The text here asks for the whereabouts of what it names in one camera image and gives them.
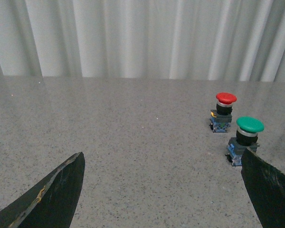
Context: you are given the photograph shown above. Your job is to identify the green mushroom push button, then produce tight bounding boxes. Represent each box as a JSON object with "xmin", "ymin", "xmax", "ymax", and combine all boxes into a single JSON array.
[{"xmin": 225, "ymin": 116, "xmax": 265, "ymax": 166}]

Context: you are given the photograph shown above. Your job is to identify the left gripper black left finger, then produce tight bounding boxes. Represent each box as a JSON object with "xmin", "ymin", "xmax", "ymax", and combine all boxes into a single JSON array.
[{"xmin": 0, "ymin": 152, "xmax": 85, "ymax": 228}]

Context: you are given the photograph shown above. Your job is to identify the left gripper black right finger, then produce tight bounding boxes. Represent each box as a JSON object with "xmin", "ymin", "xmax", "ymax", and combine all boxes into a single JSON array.
[{"xmin": 241, "ymin": 147, "xmax": 285, "ymax": 228}]

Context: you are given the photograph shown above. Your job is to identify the white pleated curtain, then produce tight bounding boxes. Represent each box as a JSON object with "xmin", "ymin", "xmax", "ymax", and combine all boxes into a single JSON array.
[{"xmin": 0, "ymin": 0, "xmax": 285, "ymax": 82}]

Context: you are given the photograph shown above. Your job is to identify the red mushroom push button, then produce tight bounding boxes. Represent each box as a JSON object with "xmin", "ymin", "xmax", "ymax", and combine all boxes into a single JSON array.
[{"xmin": 209, "ymin": 92, "xmax": 237, "ymax": 133}]

